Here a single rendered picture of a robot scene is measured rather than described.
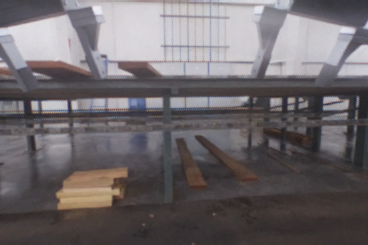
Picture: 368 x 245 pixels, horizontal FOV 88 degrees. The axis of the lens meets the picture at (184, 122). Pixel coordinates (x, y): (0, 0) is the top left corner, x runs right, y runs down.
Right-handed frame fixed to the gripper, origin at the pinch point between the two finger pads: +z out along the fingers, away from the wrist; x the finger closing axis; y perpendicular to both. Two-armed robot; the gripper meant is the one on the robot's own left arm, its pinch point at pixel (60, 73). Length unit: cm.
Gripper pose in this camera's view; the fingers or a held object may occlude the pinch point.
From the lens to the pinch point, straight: 40.0
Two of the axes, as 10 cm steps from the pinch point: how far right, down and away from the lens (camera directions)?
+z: 1.7, 8.6, 4.8
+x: -9.8, 1.3, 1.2
